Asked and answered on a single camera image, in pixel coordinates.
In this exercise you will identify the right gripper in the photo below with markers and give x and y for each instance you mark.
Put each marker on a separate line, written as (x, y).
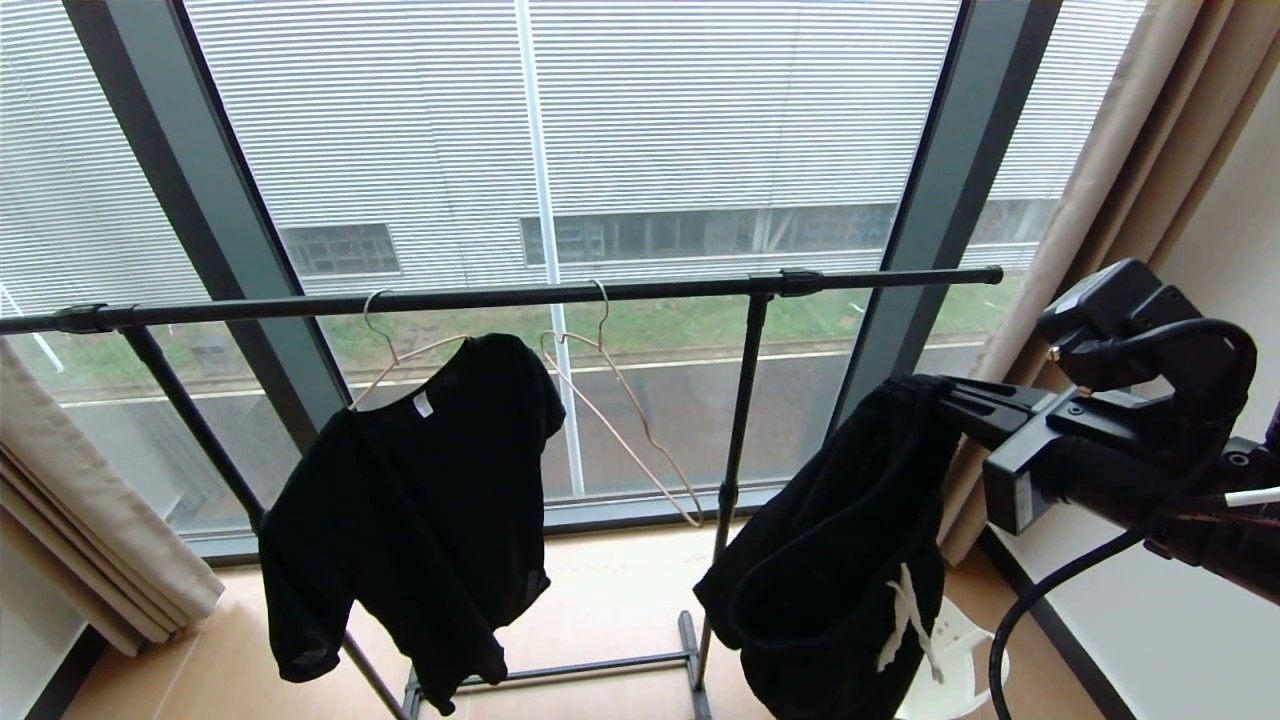
(1100, 490)

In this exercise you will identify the pink clothes hanger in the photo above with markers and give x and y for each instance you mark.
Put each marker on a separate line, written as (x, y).
(372, 325)
(603, 300)

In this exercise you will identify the black garment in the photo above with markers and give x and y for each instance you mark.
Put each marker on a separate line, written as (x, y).
(420, 500)

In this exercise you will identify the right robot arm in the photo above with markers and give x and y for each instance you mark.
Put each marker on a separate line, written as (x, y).
(1262, 462)

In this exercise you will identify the white laundry basket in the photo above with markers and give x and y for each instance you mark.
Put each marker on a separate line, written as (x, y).
(960, 650)

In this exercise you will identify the black clothes rack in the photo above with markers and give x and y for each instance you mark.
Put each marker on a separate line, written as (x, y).
(500, 297)

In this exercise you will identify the beige curtain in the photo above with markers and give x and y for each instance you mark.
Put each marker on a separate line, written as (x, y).
(1120, 180)
(80, 520)

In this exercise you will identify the window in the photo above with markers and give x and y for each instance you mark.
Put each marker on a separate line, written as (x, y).
(700, 120)

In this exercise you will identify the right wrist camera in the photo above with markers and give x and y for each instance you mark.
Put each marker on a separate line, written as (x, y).
(1120, 300)

